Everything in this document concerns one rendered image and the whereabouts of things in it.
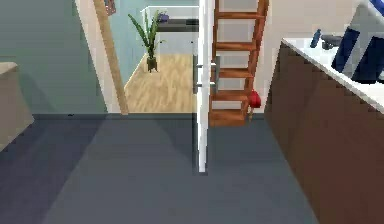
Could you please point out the white room door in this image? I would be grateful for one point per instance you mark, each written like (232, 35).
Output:
(204, 100)

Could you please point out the small blue bottle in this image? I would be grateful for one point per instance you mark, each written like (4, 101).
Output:
(315, 38)

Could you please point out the green house plant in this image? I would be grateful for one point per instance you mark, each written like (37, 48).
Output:
(149, 40)

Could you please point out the brown wooden ladder shelf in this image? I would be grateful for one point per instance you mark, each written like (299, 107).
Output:
(233, 71)

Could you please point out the purple small object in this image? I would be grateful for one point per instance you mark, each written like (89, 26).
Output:
(163, 17)

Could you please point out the red round object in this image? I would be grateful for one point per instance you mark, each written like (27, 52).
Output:
(254, 99)

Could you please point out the white cabinet with black top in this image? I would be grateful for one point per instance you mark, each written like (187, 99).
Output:
(176, 31)

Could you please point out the framed wall picture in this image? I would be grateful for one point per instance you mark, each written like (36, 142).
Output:
(110, 6)

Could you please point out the dark grey small object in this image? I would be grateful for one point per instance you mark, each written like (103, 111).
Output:
(330, 41)

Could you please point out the blue and grey box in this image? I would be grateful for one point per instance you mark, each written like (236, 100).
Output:
(361, 50)

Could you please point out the brown cabinet with white top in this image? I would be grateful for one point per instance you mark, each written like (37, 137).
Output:
(326, 140)

